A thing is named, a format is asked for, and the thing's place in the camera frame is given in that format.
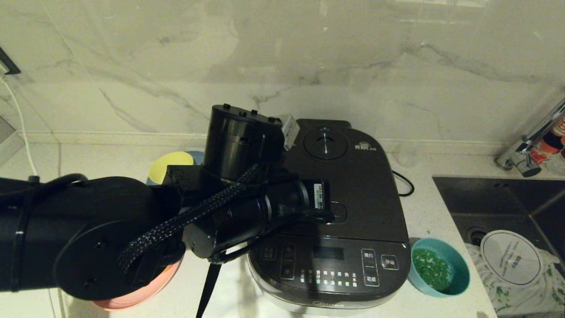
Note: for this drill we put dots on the steel sink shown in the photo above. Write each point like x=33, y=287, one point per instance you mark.
x=463, y=198

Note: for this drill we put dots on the chopped green bits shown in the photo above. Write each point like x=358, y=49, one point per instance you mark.
x=430, y=269

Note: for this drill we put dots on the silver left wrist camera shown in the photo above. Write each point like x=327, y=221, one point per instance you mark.
x=290, y=130

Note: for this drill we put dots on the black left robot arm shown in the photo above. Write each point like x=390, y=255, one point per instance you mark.
x=88, y=221

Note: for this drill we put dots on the black flat mat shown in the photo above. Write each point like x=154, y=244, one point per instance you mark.
x=207, y=291

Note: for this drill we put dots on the yellow bowl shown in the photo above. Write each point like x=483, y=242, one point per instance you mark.
x=170, y=168

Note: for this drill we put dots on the chrome faucet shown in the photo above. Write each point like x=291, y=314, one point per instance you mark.
x=521, y=157

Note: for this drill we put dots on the blue plate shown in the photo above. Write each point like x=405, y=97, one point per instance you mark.
x=197, y=157

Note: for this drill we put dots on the white plastic bag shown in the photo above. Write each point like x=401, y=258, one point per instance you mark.
x=529, y=300

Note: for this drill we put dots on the pink plate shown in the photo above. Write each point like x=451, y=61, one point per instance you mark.
x=132, y=300

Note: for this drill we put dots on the teal bowl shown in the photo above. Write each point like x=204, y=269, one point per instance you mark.
x=461, y=269

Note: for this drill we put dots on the red-label bottle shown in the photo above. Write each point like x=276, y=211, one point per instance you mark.
x=560, y=127

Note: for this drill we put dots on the black rice cooker lid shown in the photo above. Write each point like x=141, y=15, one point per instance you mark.
x=362, y=194

